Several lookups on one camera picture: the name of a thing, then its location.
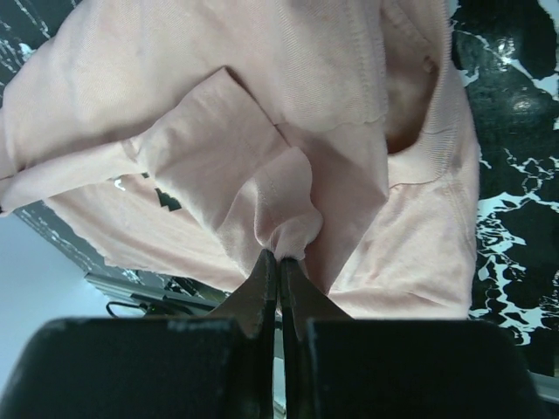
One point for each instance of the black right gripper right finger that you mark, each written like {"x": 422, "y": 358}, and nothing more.
{"x": 339, "y": 367}

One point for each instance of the aluminium frame rail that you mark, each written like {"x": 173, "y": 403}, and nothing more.
{"x": 183, "y": 297}

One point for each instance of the pink printed t-shirt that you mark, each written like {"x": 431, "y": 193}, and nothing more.
{"x": 185, "y": 137}

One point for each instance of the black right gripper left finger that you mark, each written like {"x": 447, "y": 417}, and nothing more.
{"x": 216, "y": 366}

